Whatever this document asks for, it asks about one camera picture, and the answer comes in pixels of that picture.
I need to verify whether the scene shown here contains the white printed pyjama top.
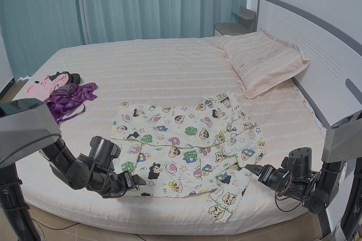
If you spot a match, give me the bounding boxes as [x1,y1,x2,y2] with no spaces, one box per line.
[110,91,267,224]

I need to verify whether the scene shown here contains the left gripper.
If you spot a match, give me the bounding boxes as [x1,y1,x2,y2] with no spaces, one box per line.
[121,170,141,193]

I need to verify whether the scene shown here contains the bed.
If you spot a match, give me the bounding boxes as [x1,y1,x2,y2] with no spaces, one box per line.
[11,0,362,235]

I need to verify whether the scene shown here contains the purple satin garment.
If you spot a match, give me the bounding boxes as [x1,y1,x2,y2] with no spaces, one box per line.
[45,82,98,125]

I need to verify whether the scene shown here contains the pink striped pillow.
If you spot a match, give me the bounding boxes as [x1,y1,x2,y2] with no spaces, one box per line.
[212,31,311,99]

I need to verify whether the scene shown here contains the pink garment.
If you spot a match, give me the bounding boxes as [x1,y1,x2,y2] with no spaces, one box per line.
[26,73,70,102]

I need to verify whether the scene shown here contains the grey bedside table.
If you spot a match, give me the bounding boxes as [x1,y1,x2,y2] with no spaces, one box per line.
[214,6,256,37]

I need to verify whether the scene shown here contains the dark grey garment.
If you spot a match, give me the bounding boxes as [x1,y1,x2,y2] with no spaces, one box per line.
[35,71,82,92]

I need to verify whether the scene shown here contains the black cable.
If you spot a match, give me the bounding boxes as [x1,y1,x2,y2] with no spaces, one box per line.
[99,178,127,199]
[32,219,79,232]
[276,178,301,212]

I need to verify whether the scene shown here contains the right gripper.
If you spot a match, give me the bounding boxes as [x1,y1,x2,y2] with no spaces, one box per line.
[258,164,284,187]

